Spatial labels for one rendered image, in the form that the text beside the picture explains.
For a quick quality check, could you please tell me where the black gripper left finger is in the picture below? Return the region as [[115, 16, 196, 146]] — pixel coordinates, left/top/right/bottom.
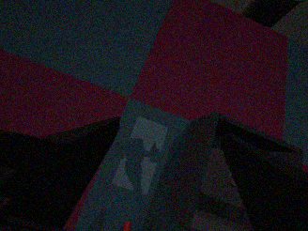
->
[[0, 116, 120, 228]]

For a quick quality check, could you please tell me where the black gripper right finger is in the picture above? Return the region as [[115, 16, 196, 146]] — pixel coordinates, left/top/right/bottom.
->
[[221, 133, 308, 231]]

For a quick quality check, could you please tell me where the red peg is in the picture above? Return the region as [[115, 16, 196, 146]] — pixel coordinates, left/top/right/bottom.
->
[[123, 221, 131, 231]]

